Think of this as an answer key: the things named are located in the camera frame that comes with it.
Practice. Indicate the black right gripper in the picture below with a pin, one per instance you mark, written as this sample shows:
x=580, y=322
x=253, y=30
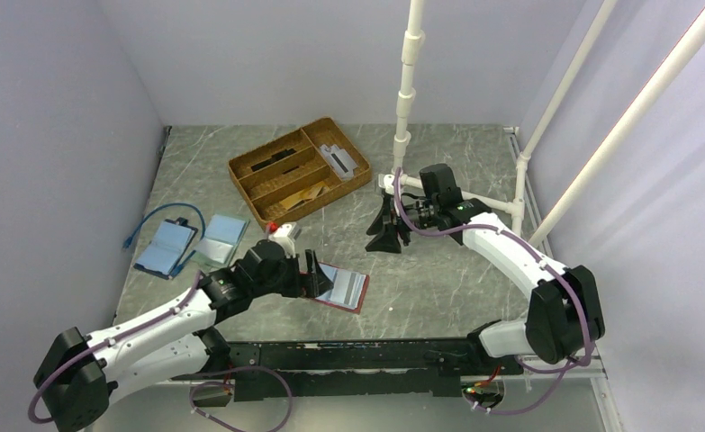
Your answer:
x=386, y=225

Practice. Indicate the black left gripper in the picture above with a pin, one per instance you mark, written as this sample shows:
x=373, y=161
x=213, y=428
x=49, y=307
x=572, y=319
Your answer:
x=308, y=283

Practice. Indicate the red leather card holder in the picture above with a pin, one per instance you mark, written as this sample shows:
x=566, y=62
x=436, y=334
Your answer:
x=348, y=289

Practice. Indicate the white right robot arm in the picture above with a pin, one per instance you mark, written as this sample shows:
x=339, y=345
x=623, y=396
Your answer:
x=564, y=318

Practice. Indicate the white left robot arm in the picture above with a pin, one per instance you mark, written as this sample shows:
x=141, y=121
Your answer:
x=82, y=375

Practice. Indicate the tan card in tray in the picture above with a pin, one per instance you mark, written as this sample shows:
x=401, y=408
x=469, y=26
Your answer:
x=296, y=199

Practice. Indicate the light blue card holder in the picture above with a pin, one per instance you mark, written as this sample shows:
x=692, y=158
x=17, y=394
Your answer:
x=220, y=241

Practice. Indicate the open blue card holder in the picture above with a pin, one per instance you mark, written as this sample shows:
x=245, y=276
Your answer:
x=165, y=252

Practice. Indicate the woven brown organizer tray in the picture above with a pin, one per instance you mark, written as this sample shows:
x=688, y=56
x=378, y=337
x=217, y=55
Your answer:
x=263, y=190

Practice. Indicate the black item in tray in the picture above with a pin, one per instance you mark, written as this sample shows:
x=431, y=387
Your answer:
x=275, y=157

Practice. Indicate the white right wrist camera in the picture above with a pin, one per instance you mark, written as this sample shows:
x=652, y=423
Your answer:
x=386, y=183

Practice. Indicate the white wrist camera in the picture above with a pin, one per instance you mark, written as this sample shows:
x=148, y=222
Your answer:
x=386, y=183
x=284, y=235

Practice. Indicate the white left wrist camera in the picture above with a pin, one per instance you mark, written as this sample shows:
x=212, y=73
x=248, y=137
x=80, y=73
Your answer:
x=284, y=235

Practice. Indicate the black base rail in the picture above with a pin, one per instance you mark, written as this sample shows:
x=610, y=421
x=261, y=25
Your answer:
x=439, y=367

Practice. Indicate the white PVC pipe frame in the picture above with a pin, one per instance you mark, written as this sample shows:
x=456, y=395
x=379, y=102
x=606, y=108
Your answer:
x=669, y=69

